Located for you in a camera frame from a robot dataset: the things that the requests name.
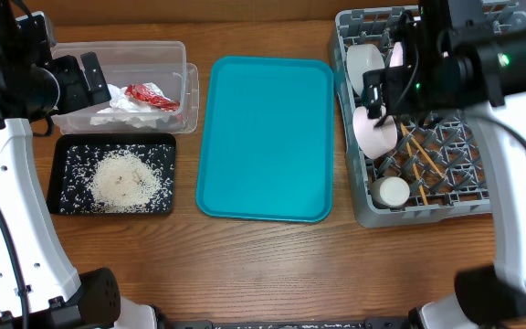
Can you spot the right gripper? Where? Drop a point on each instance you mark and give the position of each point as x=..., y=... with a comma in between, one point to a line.
x=393, y=85

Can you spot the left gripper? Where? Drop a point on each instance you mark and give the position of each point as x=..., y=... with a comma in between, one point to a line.
x=69, y=70

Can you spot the large white plate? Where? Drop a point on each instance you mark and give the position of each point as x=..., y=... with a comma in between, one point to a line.
x=397, y=56

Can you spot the white napkin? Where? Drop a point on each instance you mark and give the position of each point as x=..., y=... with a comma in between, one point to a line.
x=129, y=111

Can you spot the wooden chopstick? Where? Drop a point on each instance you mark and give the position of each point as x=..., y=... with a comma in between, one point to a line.
x=414, y=166
x=424, y=153

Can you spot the red snack wrapper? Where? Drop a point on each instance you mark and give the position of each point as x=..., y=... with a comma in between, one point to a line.
x=144, y=94

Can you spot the grey-rimmed white bowl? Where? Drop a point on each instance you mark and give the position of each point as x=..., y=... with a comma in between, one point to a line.
x=360, y=59

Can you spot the small white rice bowl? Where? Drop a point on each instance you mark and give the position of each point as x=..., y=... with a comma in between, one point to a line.
x=373, y=141

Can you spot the pile of white rice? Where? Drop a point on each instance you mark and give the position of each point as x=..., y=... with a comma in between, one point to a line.
x=117, y=179

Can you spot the white paper cup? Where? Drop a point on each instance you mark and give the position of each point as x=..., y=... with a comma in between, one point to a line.
x=390, y=191

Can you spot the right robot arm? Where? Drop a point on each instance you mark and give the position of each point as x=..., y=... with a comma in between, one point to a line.
x=455, y=60

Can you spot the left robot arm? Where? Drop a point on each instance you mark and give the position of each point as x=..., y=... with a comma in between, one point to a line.
x=39, y=286

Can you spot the grey dishwasher rack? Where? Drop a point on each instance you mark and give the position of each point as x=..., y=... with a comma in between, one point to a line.
x=450, y=143

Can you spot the clear plastic bin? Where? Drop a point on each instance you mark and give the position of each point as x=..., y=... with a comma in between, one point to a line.
x=135, y=62

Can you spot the black plastic tray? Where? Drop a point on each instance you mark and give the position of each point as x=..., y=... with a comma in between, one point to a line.
x=68, y=140

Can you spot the teal serving tray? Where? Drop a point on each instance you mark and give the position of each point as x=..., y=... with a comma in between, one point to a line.
x=268, y=140

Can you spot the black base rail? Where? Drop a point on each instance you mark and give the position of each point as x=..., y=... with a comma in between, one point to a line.
x=396, y=322

